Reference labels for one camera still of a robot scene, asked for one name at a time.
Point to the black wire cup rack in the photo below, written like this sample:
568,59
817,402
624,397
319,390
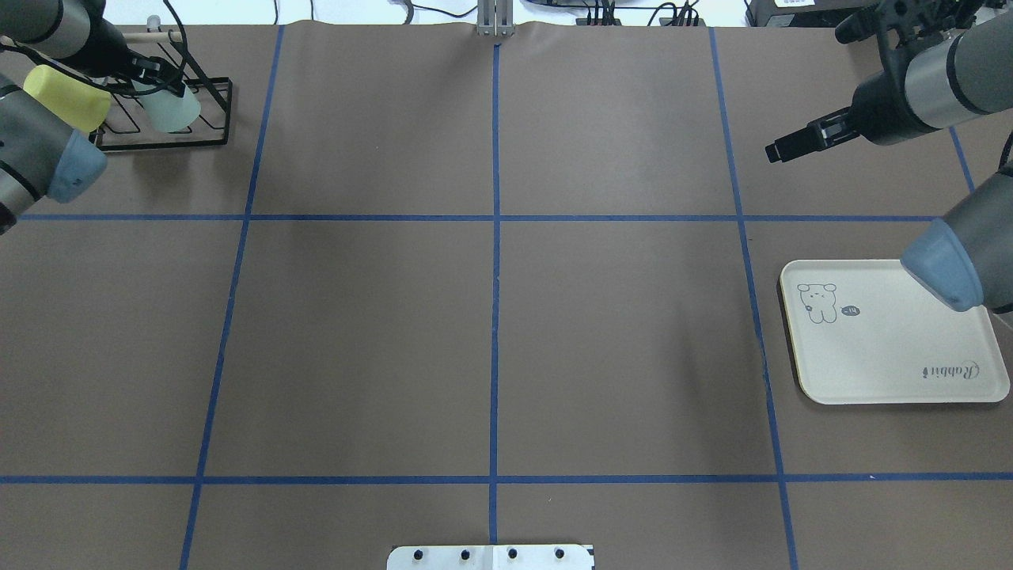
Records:
127,126

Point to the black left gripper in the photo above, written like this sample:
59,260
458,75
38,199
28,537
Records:
116,58

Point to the pale green cup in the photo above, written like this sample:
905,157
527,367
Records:
170,112

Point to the yellow cup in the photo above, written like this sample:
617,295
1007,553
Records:
83,107

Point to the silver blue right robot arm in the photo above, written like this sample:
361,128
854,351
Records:
940,68

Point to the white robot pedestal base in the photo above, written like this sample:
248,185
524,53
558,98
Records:
519,556

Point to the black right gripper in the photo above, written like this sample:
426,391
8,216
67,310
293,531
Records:
877,108

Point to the white rabbit print tray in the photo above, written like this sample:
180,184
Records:
862,332

